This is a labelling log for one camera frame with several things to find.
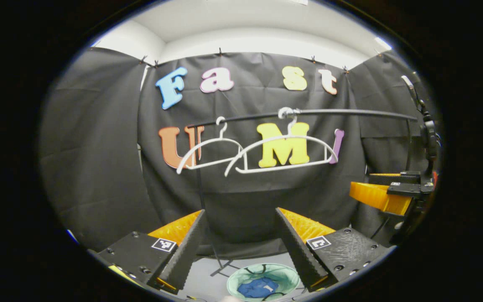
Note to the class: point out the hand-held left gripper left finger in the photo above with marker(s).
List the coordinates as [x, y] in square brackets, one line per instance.
[185, 256]

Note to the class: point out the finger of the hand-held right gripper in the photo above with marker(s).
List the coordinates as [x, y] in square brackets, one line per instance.
[375, 197]
[392, 179]

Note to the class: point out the green laundry hamper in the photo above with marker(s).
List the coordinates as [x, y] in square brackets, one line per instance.
[241, 279]

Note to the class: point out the black clothes rack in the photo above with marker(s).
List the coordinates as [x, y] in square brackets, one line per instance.
[350, 112]

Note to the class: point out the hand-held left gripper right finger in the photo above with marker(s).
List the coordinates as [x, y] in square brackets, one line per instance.
[298, 251]

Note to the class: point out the white hanger with taped hook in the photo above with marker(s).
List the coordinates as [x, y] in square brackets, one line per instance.
[283, 166]

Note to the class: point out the white plastic hanger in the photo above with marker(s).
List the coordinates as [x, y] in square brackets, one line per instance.
[214, 162]

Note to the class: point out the row of small black clips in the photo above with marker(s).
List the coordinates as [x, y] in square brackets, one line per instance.
[220, 52]

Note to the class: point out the small ceiling light panel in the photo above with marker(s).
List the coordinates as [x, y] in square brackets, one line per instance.
[383, 43]

